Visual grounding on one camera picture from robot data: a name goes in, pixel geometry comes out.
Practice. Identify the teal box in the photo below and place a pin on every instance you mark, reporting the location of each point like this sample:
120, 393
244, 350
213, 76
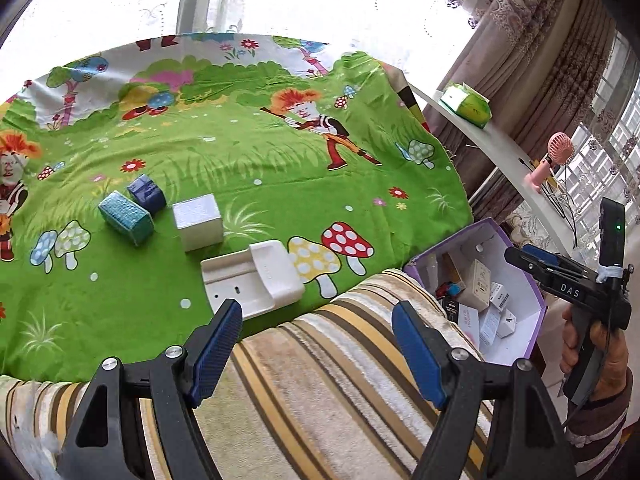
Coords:
125, 217

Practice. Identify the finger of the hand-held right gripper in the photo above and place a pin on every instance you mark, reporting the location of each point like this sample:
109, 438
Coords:
525, 261
545, 256

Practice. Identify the green tissue pack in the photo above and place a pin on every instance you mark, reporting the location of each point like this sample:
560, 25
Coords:
465, 102

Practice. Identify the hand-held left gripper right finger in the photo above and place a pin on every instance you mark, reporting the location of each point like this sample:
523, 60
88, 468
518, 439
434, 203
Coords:
417, 352

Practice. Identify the purple cardboard box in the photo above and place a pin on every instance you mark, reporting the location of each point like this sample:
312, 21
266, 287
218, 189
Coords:
520, 280

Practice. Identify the white plastic tray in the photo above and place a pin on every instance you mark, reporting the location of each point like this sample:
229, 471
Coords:
260, 275

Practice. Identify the person's right forearm striped sleeve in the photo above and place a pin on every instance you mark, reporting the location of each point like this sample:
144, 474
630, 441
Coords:
597, 430

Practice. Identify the white curved shelf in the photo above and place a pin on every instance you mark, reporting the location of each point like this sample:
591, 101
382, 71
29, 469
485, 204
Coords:
505, 160

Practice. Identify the striped towel cushion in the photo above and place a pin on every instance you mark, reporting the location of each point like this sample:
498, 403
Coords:
320, 385

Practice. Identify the window lattice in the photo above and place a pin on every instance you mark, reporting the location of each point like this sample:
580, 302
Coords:
610, 125

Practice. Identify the white lace sheer curtain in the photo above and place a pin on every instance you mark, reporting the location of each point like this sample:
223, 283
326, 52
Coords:
125, 0

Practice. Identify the person's right hand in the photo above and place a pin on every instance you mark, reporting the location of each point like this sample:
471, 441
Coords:
612, 360

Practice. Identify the mauve patterned curtain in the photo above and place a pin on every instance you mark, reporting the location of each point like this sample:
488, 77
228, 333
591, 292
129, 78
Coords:
530, 40

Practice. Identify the small white cube box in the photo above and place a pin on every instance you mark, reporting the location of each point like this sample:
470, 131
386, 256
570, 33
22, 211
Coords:
197, 222

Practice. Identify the dark blue box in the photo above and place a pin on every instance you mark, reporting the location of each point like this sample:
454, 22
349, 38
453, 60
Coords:
147, 194

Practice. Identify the green cartoon printed blanket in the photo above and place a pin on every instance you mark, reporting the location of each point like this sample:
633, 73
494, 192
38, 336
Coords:
240, 150

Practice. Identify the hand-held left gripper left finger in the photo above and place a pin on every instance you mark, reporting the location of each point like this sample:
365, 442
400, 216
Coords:
215, 355

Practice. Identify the pink handheld fan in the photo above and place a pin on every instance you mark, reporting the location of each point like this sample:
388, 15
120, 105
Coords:
547, 160

